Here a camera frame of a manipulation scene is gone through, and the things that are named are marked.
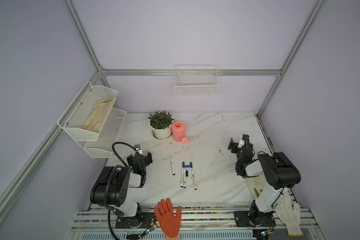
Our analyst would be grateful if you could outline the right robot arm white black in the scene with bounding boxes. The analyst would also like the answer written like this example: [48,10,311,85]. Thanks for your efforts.
[228,134,301,227]

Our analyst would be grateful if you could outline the orange rubber glove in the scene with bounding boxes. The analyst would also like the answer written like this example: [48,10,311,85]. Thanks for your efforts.
[154,198,182,240]

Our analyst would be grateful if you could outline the beige green work glove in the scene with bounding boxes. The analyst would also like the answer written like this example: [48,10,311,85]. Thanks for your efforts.
[245,175,267,200]

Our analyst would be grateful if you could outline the white upper mesh shelf bin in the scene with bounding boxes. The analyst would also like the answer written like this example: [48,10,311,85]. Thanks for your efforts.
[57,82,118,142]

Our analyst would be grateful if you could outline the white wire wall basket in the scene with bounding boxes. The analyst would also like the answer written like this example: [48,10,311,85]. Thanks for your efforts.
[175,65,220,97]

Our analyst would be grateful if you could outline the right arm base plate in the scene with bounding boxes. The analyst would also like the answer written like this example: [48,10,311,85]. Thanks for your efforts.
[234,211,276,228]

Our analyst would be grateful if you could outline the potted green plant white pot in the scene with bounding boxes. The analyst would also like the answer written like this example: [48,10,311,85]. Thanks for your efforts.
[149,111,174,140]

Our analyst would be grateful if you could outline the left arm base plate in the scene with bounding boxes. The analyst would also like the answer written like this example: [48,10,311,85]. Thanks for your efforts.
[115,212,156,229]

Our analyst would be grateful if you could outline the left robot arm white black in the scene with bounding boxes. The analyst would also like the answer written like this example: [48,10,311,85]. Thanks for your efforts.
[90,152,153,219]

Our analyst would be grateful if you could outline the white mesh shelf bin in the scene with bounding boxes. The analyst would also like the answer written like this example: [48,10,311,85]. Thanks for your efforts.
[79,108,127,159]
[57,82,118,142]

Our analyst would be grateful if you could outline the white knit glove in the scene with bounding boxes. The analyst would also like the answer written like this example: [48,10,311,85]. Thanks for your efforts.
[275,191,304,237]

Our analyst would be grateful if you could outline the pink watering can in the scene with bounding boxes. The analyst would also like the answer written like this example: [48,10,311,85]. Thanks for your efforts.
[171,121,189,144]

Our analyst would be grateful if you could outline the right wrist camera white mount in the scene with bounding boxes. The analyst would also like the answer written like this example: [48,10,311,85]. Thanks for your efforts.
[238,139,248,149]

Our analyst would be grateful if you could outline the white marker black tip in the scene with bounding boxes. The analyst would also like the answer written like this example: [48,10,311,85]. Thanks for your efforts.
[170,157,176,176]

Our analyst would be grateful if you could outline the white lower mesh shelf bin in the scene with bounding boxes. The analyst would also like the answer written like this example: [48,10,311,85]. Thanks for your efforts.
[79,108,127,159]

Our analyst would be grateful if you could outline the white marker blue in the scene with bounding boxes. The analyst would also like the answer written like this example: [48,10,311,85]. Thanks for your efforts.
[180,168,184,188]
[183,168,187,188]

